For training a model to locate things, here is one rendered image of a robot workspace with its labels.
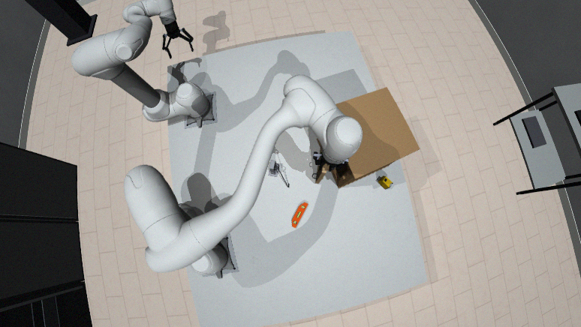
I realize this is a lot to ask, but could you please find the orange spirit level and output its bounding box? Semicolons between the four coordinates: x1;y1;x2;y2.
292;202;308;228

